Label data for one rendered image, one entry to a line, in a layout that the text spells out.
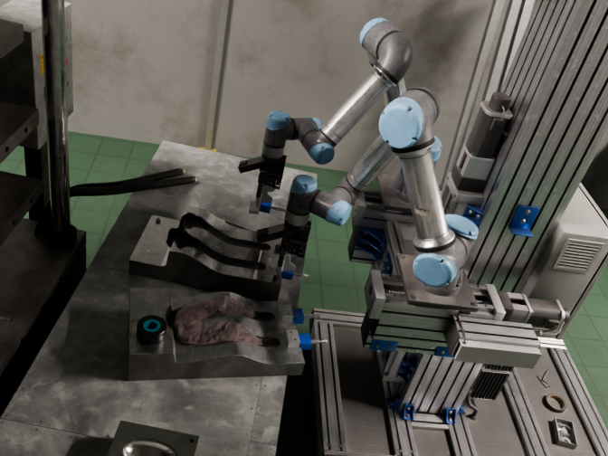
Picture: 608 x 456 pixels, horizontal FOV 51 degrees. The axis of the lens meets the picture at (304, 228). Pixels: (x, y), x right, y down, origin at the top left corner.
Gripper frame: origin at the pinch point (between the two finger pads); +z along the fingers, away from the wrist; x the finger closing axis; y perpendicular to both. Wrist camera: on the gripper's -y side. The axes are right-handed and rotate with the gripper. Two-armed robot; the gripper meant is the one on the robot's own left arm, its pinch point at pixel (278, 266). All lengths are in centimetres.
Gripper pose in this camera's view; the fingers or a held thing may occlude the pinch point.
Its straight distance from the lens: 212.3
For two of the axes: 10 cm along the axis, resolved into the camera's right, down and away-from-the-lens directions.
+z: -1.9, 7.9, 5.8
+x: 0.9, -5.8, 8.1
